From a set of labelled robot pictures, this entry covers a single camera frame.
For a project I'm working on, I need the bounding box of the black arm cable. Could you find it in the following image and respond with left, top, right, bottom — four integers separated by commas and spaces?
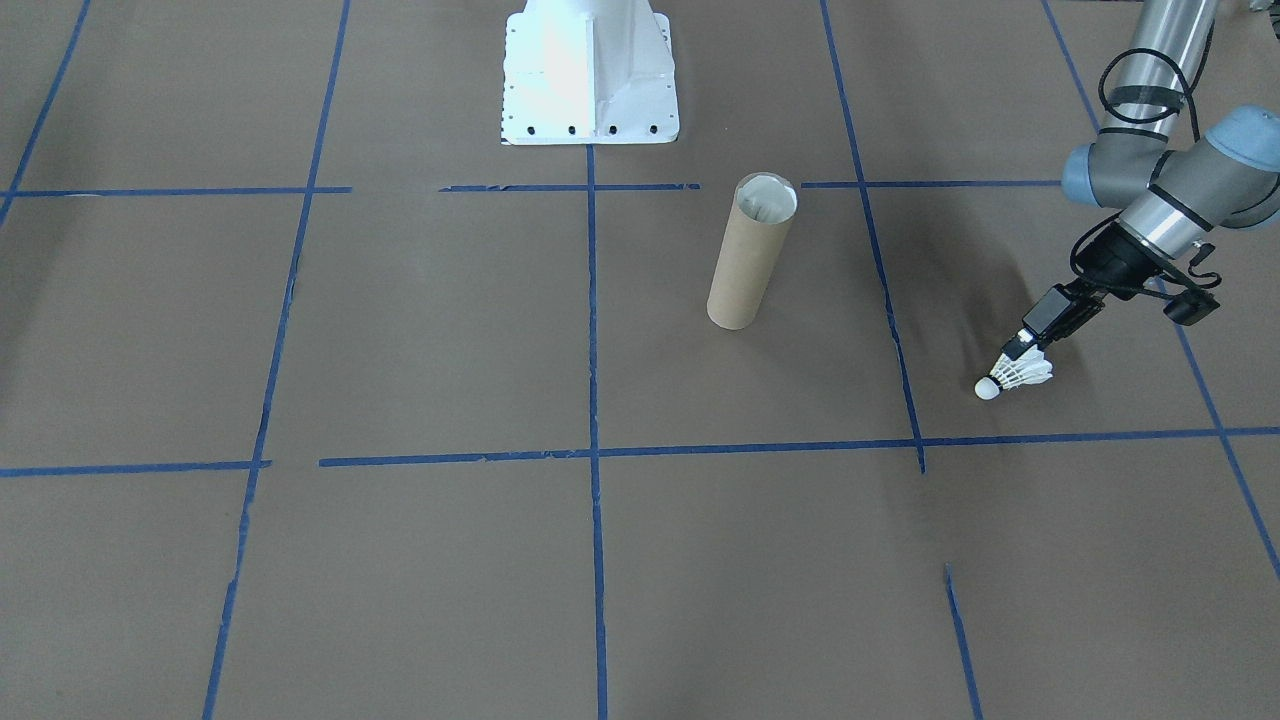
1097, 46, 1203, 141

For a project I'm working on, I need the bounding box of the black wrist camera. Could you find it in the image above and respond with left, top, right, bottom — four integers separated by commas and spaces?
1160, 264, 1223, 328

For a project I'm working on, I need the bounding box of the white feather shuttlecock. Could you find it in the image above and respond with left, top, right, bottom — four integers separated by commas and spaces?
974, 352, 1055, 402

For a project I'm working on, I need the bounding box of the brown cardboard tube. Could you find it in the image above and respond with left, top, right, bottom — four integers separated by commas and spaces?
705, 172, 800, 332

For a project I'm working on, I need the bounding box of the white column stand with plate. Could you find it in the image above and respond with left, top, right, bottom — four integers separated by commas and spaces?
499, 0, 682, 147

